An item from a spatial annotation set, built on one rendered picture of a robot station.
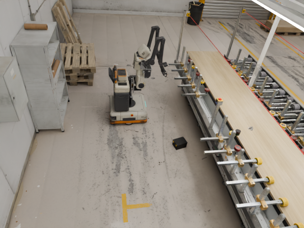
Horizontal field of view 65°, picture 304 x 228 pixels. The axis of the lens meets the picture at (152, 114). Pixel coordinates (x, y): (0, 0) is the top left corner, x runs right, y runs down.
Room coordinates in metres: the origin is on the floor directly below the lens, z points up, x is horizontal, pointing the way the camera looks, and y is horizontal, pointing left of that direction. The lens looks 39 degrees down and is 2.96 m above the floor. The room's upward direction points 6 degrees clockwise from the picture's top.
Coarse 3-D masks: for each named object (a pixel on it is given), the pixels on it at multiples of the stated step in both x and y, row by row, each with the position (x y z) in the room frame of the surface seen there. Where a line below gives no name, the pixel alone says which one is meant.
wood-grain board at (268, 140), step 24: (216, 72) 3.87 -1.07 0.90; (216, 96) 3.10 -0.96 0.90; (240, 96) 3.17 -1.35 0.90; (240, 120) 2.57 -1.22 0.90; (264, 120) 2.63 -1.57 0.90; (264, 144) 2.15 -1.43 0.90; (288, 144) 2.20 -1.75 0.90; (264, 168) 1.77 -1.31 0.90; (288, 168) 1.81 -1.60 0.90; (288, 192) 1.49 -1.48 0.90; (288, 216) 1.22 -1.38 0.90
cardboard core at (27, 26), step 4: (24, 24) 3.30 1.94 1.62; (28, 24) 3.31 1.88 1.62; (32, 24) 3.32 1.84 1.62; (36, 24) 3.34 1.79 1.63; (40, 24) 3.35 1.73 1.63; (44, 24) 3.37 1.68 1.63; (28, 28) 3.30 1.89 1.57; (32, 28) 3.31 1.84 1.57; (36, 28) 3.32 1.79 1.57; (40, 28) 3.33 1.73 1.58; (44, 28) 3.34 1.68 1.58
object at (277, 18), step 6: (282, 0) 2.59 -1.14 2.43; (288, 0) 2.51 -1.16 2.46; (294, 0) 2.51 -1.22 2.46; (288, 6) 2.48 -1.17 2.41; (294, 6) 2.40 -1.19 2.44; (300, 6) 2.33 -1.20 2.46; (300, 12) 2.30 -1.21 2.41; (276, 18) 3.56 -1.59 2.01; (276, 24) 3.55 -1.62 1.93; (270, 36) 3.55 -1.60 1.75; (270, 42) 3.55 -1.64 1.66; (264, 48) 3.56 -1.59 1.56; (264, 54) 3.55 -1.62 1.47; (258, 60) 3.58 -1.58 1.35; (258, 66) 3.55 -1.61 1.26; (252, 78) 3.55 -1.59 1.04; (252, 84) 3.55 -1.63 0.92
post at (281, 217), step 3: (279, 216) 1.09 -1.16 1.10; (282, 216) 1.08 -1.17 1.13; (285, 216) 1.08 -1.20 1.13; (276, 219) 1.09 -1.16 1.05; (279, 219) 1.08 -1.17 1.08; (282, 219) 1.07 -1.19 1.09; (273, 222) 1.10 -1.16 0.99; (276, 222) 1.08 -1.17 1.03; (279, 222) 1.07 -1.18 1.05; (276, 225) 1.07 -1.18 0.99
